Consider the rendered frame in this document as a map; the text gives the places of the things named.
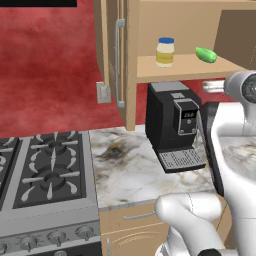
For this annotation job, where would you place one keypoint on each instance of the light wood drawer front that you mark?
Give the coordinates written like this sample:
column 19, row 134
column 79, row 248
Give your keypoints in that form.
column 113, row 218

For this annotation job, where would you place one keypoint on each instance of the grey hob knob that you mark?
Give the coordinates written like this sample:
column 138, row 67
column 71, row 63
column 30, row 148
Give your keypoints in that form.
column 2, row 248
column 56, row 238
column 28, row 243
column 84, row 232

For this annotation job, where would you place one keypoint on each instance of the green cucumber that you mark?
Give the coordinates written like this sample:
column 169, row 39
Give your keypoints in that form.
column 206, row 54

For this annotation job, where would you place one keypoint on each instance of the light wood cabinet door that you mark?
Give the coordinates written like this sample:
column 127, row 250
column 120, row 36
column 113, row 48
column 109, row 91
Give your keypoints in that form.
column 130, row 50
column 236, row 36

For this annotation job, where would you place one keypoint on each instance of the black extractor hood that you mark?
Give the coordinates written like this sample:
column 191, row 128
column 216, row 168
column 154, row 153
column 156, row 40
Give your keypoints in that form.
column 36, row 2

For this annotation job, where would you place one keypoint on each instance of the light wood cupboard door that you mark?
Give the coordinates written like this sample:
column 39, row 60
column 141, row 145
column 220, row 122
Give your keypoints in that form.
column 140, row 241

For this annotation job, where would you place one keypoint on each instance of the light wood wall cabinet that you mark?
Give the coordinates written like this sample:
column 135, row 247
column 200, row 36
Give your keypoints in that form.
column 186, row 23

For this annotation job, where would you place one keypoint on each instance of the grey wall socket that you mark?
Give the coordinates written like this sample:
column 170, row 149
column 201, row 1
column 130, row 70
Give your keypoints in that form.
column 103, row 92

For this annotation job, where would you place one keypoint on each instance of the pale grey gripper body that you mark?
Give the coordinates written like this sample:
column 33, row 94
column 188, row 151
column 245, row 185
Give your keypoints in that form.
column 215, row 86

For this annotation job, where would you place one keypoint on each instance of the black coffee machine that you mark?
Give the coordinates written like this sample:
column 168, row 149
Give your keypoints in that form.
column 165, row 116

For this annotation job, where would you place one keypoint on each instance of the grey gas hob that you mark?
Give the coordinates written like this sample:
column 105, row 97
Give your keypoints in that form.
column 46, row 173

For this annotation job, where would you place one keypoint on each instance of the mayonnaise jar with blue lid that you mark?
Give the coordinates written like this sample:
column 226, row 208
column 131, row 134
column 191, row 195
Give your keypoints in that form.
column 165, row 53

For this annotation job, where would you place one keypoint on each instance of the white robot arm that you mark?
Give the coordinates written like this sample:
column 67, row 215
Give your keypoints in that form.
column 240, row 186

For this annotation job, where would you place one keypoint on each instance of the light wood base cupboard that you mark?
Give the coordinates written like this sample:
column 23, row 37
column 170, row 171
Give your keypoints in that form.
column 225, row 223

